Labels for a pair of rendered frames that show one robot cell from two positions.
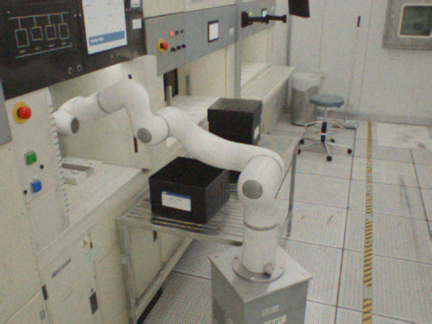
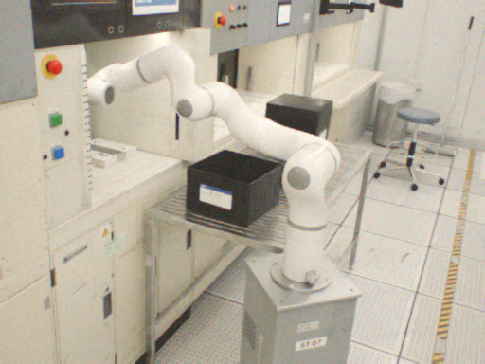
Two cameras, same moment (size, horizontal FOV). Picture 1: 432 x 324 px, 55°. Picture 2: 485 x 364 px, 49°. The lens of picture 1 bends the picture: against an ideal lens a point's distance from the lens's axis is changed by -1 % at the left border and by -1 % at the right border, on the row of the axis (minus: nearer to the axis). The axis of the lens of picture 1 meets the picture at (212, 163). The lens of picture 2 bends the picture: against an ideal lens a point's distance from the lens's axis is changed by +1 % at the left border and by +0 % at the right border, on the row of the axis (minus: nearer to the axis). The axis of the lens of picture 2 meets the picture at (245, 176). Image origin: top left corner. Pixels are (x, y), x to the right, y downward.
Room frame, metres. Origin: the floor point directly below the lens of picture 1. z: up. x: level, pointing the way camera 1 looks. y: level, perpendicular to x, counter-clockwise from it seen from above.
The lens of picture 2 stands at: (-0.16, -0.07, 1.63)
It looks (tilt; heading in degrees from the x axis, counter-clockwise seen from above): 21 degrees down; 4
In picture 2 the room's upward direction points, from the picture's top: 4 degrees clockwise
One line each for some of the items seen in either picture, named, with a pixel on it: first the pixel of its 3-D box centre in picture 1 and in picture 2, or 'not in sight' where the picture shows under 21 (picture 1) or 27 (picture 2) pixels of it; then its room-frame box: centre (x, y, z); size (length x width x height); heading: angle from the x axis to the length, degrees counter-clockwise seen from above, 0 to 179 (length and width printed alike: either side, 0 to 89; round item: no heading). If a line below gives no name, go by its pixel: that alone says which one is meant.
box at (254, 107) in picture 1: (234, 123); (297, 124); (2.54, -0.14, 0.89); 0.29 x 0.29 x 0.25; 72
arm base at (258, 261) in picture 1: (259, 244); (303, 248); (1.26, -0.16, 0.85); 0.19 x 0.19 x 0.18
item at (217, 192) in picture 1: (191, 188); (234, 186); (1.72, 0.10, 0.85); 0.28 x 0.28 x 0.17; 65
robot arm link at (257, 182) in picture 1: (259, 195); (307, 188); (1.23, -0.15, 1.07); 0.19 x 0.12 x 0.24; 158
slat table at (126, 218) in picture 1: (225, 229); (273, 245); (2.11, -0.07, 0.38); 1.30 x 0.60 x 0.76; 161
